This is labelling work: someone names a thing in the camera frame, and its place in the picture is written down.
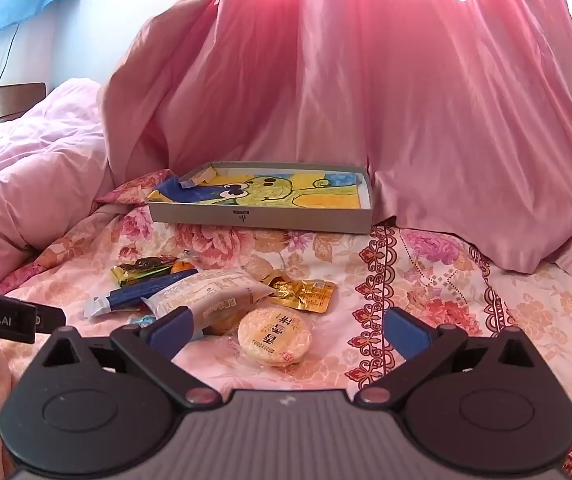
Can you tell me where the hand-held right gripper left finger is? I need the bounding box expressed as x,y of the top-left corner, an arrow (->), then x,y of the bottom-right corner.
28,306 -> 222,408

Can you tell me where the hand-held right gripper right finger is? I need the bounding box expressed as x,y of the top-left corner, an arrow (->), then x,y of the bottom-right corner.
355,306 -> 547,408

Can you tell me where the white bread packet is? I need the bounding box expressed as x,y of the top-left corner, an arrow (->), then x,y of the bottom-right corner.
141,269 -> 274,337

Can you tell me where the long blue snack packet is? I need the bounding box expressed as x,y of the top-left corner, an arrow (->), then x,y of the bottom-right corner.
83,271 -> 199,319

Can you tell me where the yellow green snack packet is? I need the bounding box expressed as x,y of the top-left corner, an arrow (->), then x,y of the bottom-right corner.
111,255 -> 179,287

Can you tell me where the dark meat snack packet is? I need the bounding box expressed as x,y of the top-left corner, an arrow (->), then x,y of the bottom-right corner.
118,256 -> 168,273

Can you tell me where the round rice cracker packet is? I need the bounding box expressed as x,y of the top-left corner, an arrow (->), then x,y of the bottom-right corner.
226,305 -> 317,368

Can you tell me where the gold snack packet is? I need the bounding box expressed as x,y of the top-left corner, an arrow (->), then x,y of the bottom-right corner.
265,270 -> 338,315

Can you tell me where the grey cardboard box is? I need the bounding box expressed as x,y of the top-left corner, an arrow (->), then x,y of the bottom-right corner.
147,161 -> 378,235

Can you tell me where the floral bed sheet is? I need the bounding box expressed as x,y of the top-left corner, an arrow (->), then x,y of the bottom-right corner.
0,200 -> 572,480

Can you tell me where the floral pillow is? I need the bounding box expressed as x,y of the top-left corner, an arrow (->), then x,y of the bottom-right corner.
95,169 -> 174,206

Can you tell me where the pink quilt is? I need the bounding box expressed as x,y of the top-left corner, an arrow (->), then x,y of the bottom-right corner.
0,77 -> 117,283

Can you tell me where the cartoon drawing paper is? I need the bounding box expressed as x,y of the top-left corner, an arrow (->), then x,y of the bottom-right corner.
148,169 -> 368,209

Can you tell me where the dark wooden headboard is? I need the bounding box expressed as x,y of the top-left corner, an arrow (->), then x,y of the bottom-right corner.
0,82 -> 47,137

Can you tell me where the pink curtain cloth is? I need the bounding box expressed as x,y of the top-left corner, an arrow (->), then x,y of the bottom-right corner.
98,0 -> 572,286

